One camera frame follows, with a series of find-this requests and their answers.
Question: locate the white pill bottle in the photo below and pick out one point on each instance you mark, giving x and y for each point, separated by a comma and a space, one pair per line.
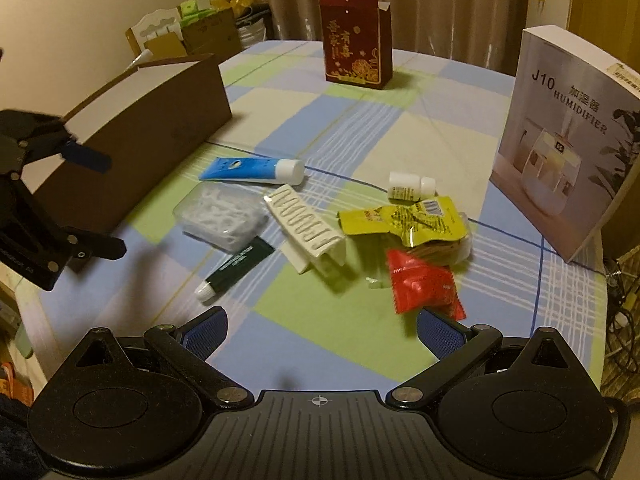
407, 186

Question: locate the checked cloth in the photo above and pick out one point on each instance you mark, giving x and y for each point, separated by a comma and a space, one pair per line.
310, 120

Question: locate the brown cardboard box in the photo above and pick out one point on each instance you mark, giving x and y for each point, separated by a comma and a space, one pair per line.
150, 125

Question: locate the red snack packet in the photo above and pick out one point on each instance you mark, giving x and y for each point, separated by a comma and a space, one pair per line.
420, 280

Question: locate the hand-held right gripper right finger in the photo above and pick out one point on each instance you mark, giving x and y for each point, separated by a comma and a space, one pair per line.
440, 332

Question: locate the red gift box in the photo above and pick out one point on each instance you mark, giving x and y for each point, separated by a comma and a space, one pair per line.
355, 35

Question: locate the white carved chair back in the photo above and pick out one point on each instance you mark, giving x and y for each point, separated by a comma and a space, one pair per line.
157, 22

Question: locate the small clear wrapper scrap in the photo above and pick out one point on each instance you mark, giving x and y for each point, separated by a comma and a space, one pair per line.
374, 283

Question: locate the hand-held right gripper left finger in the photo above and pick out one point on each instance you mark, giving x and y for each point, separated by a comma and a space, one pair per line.
207, 332

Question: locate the yellow plastic bag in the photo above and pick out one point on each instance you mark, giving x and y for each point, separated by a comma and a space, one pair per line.
240, 2

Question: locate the white hair claw clip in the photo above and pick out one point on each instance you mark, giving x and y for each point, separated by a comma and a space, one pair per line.
305, 225

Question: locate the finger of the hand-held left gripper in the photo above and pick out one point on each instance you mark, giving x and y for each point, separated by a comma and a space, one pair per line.
95, 247
87, 157

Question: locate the yellow snack packet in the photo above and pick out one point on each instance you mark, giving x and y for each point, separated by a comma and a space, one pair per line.
390, 220

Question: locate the flat cardboard sheet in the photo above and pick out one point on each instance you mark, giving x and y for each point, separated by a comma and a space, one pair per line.
160, 50

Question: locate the dark green tube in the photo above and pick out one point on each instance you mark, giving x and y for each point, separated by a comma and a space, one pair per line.
235, 266

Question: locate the white plastic bag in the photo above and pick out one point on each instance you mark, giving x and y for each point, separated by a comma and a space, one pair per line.
255, 30

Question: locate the green packets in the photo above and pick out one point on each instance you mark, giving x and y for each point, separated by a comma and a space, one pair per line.
196, 7

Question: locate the upright brown cardboard carton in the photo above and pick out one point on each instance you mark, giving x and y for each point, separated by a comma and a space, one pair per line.
212, 35

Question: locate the clear floss pick box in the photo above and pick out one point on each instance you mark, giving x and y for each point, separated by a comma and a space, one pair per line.
220, 215

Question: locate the blue squeeze tube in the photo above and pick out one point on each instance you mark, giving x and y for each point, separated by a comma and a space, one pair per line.
240, 167

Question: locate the white humidifier box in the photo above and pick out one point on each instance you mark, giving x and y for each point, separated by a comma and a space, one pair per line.
550, 150

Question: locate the clear bag of brown snacks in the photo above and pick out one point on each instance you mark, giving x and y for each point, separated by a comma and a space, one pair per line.
442, 255

